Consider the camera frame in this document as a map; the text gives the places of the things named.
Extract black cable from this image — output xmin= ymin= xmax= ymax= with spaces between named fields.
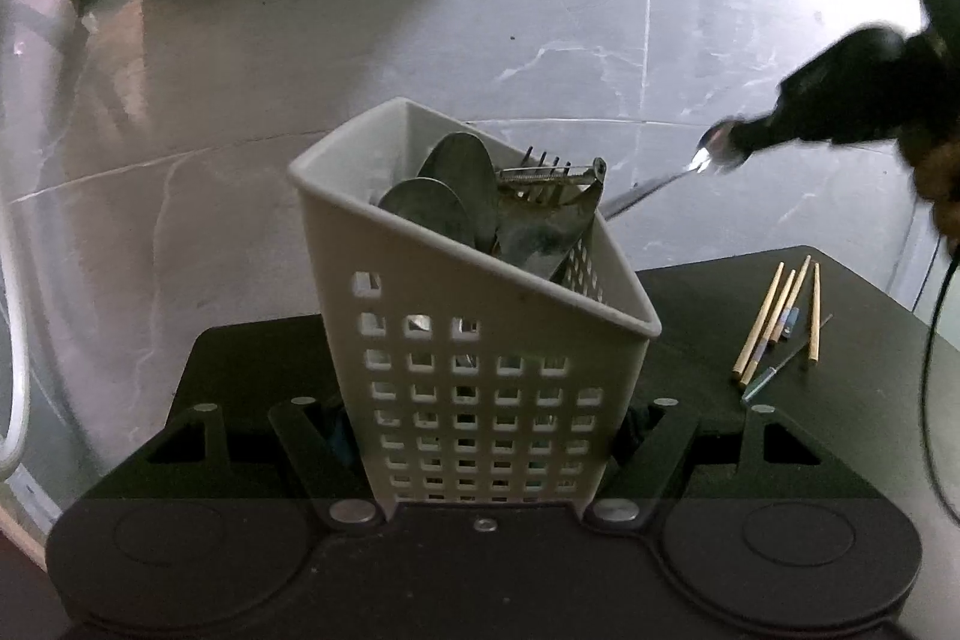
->
xmin=919 ymin=250 xmax=960 ymax=525

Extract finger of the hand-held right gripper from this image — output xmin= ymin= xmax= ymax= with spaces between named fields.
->
xmin=724 ymin=25 xmax=912 ymax=165

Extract purple banded wooden chopstick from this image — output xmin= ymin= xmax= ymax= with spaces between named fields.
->
xmin=739 ymin=269 xmax=797 ymax=386
xmin=731 ymin=261 xmax=786 ymax=382

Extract white hose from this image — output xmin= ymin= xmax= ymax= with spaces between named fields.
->
xmin=0 ymin=190 xmax=32 ymax=480

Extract steel fork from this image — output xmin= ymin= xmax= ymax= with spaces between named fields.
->
xmin=525 ymin=143 xmax=575 ymax=206

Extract white perforated utensil holder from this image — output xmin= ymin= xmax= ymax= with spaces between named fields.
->
xmin=289 ymin=96 xmax=662 ymax=513

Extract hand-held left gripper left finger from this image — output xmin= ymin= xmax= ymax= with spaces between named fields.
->
xmin=82 ymin=396 xmax=383 ymax=530

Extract steel spoon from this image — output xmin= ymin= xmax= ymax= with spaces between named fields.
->
xmin=600 ymin=121 xmax=747 ymax=217
xmin=416 ymin=131 xmax=502 ymax=251

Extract person's right forearm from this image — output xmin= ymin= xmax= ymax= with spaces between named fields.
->
xmin=900 ymin=122 xmax=960 ymax=255

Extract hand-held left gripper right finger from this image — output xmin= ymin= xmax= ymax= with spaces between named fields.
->
xmin=585 ymin=398 xmax=890 ymax=527

